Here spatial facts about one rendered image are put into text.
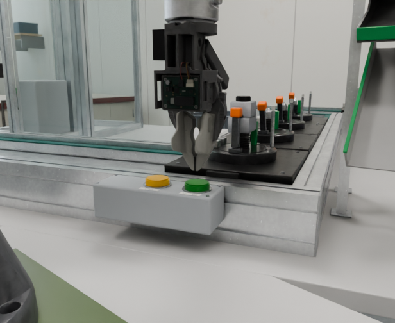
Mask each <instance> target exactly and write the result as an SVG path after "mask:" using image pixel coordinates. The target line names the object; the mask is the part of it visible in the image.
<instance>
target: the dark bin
mask: <svg viewBox="0 0 395 323"><path fill-rule="evenodd" d="M363 42H395V0H369V3H368V7H367V11H366V13H365V14H364V16H363V18H362V20H361V21H360V23H359V25H358V27H357V43H363Z"/></svg>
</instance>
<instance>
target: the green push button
mask: <svg viewBox="0 0 395 323"><path fill-rule="evenodd" d="M185 189H186V190H188V191H191V192H203V191H206V190H209V189H210V183H209V182H208V181H207V180H205V179H190V180H187V181H186V182H185Z"/></svg>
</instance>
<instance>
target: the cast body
mask: <svg viewBox="0 0 395 323"><path fill-rule="evenodd" d="M231 108H242V114H243V118H240V133H250V132H252V131H254V130H256V121H257V116H256V101H251V97H250V96H246V95H240V96H237V97H236V101H232V102H230V109H231ZM231 127H232V117H228V132H229V133H231Z"/></svg>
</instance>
